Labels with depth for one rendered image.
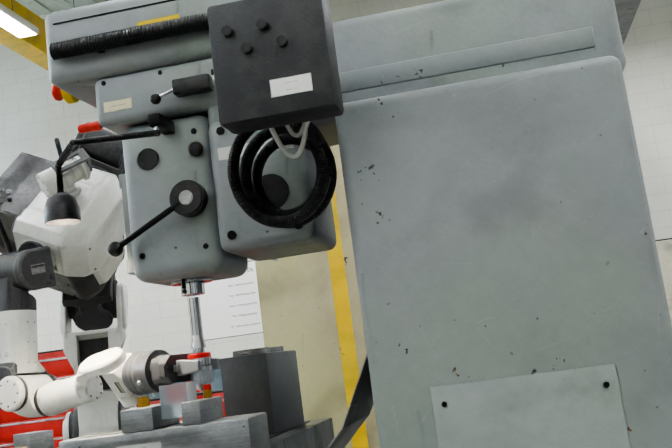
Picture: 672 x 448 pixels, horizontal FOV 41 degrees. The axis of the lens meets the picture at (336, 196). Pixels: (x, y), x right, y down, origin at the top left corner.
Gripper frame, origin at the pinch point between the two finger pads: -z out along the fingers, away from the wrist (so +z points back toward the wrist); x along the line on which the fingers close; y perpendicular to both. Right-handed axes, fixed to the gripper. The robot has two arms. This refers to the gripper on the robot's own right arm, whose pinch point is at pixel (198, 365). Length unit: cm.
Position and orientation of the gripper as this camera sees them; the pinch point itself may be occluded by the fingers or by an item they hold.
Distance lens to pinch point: 186.4
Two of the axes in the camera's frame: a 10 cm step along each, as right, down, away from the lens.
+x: 5.8, 0.7, 8.1
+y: 1.2, 9.8, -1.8
